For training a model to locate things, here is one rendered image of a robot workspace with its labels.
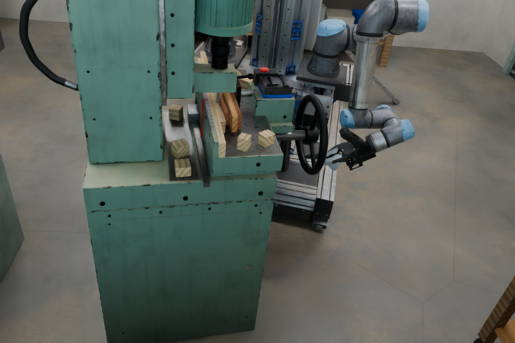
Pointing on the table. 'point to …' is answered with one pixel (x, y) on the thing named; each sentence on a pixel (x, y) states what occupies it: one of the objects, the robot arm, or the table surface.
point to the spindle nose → (220, 52)
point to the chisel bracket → (214, 79)
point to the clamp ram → (241, 93)
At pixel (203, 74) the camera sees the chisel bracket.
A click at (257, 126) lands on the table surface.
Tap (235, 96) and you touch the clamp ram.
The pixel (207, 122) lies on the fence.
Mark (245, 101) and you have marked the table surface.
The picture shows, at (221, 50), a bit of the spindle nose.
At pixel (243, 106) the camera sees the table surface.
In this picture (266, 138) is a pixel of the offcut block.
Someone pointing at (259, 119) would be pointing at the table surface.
